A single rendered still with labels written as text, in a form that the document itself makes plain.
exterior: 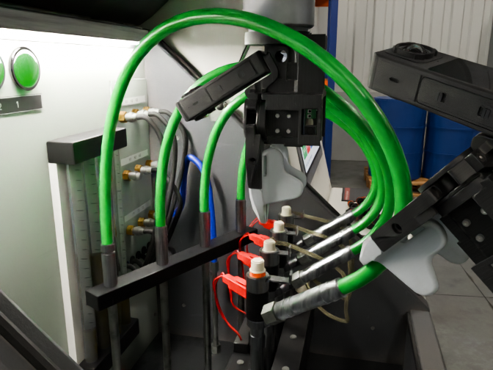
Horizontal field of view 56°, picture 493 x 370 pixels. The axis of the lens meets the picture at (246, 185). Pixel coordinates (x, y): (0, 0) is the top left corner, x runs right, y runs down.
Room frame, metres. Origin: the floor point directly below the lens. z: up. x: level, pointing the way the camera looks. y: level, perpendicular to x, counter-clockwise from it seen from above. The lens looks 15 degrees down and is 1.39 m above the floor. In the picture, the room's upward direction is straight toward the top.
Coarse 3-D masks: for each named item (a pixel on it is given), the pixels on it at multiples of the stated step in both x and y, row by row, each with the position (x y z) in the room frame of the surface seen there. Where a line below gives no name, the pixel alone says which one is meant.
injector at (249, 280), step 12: (264, 276) 0.52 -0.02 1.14; (252, 288) 0.51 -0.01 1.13; (264, 288) 0.51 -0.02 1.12; (252, 300) 0.51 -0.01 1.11; (264, 300) 0.51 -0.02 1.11; (252, 312) 0.51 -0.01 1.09; (252, 324) 0.51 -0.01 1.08; (264, 324) 0.51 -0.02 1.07; (252, 336) 0.52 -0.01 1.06; (264, 336) 0.52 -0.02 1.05; (252, 348) 0.51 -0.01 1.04; (252, 360) 0.52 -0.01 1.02
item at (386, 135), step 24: (168, 24) 0.48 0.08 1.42; (192, 24) 0.47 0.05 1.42; (240, 24) 0.44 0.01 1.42; (264, 24) 0.42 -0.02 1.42; (144, 48) 0.51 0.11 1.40; (312, 48) 0.39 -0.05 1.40; (120, 72) 0.53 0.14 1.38; (336, 72) 0.38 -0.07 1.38; (120, 96) 0.54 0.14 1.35; (360, 96) 0.37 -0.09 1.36; (384, 120) 0.36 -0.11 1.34; (384, 144) 0.35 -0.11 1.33; (408, 168) 0.35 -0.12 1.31; (408, 192) 0.34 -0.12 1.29
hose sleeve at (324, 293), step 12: (312, 288) 0.39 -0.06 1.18; (324, 288) 0.38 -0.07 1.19; (336, 288) 0.37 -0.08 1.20; (288, 300) 0.40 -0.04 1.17; (300, 300) 0.39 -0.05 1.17; (312, 300) 0.38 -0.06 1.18; (324, 300) 0.38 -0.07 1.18; (336, 300) 0.38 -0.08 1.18; (276, 312) 0.41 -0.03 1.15; (288, 312) 0.40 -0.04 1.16; (300, 312) 0.39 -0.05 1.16
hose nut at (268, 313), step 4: (268, 304) 0.42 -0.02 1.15; (272, 304) 0.42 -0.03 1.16; (264, 308) 0.42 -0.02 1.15; (268, 308) 0.41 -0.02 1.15; (272, 308) 0.41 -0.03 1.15; (264, 312) 0.41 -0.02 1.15; (268, 312) 0.41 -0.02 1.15; (272, 312) 0.41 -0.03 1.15; (264, 316) 0.41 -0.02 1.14; (268, 316) 0.41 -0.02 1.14; (272, 316) 0.41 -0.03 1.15; (276, 316) 0.41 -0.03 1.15; (264, 320) 0.41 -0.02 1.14; (268, 320) 0.41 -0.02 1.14; (272, 320) 0.41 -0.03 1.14; (276, 320) 0.41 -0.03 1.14; (280, 320) 0.41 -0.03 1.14; (284, 320) 0.41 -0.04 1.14; (272, 324) 0.42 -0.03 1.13
